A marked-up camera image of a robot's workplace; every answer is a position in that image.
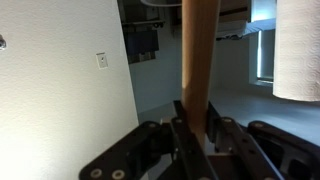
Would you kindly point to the white wall light switch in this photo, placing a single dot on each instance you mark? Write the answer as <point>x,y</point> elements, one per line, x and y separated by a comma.
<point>102,60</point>

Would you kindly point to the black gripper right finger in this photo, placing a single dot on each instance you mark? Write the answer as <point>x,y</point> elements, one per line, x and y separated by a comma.
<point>266,146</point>

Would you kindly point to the wooden spoon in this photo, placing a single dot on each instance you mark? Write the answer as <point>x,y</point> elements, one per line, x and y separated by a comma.
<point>198,66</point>

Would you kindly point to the white paper towel roll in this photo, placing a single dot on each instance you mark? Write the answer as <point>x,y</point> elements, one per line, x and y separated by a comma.
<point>296,50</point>

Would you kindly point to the window with white frame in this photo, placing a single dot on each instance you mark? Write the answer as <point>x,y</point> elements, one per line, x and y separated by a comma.
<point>263,56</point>

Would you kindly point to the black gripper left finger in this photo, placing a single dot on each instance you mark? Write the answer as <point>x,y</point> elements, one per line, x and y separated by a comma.
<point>140,150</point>

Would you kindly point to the metal wall knob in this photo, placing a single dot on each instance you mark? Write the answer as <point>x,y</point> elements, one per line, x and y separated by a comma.
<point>2,42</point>

